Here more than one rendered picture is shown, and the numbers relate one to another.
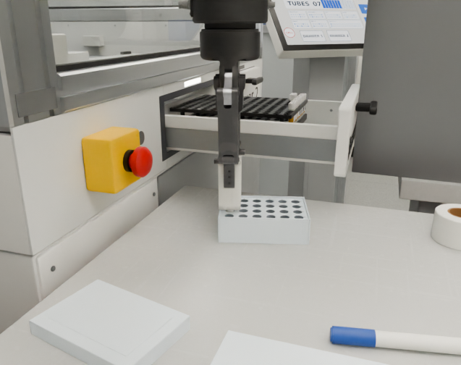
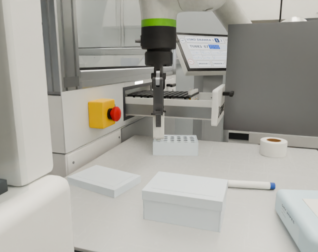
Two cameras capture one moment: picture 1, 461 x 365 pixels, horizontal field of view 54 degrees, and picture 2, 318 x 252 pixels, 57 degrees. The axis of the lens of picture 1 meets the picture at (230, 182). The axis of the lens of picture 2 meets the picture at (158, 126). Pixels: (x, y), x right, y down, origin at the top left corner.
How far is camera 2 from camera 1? 21 cm
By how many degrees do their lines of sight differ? 7
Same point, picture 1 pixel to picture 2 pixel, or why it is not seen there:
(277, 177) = not seen: hidden behind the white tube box
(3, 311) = not seen: hidden behind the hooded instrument
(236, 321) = not seen: hidden behind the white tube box
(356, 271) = (220, 164)
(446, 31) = (266, 56)
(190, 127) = (138, 103)
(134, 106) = (111, 90)
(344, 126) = (214, 100)
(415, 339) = (242, 182)
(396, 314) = (236, 178)
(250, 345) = (167, 174)
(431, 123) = (262, 102)
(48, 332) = (76, 180)
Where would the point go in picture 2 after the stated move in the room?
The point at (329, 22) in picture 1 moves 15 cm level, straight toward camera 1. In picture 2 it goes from (213, 56) to (212, 55)
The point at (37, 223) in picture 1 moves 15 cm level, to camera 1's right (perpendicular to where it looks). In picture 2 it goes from (68, 138) to (132, 138)
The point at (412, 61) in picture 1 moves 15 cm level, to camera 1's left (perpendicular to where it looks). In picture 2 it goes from (251, 71) to (208, 71)
